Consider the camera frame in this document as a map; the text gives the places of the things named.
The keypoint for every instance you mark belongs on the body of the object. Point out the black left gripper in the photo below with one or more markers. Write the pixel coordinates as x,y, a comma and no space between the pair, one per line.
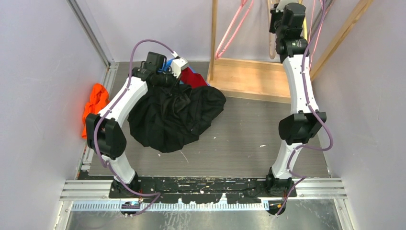
174,88

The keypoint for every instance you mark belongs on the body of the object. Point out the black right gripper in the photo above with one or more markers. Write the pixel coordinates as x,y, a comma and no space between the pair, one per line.
273,15

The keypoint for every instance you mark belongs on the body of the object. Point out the red pleated skirt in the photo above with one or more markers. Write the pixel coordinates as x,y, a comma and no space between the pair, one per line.
194,79

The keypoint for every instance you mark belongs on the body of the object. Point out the wooden hanger with metal hook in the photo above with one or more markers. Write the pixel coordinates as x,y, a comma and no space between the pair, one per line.
305,32

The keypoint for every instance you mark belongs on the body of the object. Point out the black garment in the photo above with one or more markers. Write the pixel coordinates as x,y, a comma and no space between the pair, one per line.
167,119

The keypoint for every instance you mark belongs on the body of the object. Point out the pink wire hanger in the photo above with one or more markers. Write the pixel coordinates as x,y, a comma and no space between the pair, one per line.
316,27

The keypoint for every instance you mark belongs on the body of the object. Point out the pink plastic hanger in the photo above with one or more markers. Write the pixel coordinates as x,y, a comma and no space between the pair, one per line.
233,28

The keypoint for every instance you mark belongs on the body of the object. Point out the blue plastic bin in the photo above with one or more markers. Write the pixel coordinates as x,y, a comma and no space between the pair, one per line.
167,67

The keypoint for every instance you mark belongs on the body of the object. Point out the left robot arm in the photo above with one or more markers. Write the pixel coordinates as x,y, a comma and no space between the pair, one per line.
104,129

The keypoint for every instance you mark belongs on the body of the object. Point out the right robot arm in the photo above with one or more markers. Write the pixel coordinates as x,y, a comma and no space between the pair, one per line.
304,121

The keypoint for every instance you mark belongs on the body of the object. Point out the wooden rack base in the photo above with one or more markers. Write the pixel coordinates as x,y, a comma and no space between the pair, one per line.
247,79

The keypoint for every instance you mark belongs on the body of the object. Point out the orange cloth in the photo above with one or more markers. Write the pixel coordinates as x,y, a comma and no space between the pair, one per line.
98,99

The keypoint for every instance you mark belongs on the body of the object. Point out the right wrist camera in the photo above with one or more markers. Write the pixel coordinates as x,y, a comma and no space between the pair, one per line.
279,6

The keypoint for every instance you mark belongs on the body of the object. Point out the wooden rack post left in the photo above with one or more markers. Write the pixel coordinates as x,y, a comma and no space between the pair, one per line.
213,38

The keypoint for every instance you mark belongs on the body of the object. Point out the wooden rack post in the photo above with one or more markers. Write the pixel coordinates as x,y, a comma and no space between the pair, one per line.
340,20
213,38

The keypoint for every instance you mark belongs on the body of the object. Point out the wooden rack post right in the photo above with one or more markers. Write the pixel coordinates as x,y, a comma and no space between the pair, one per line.
340,20

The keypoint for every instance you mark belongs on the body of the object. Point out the aluminium frame rail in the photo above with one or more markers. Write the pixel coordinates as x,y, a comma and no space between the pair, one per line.
74,5

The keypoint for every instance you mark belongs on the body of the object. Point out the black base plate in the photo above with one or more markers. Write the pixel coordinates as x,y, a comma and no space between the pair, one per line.
203,190

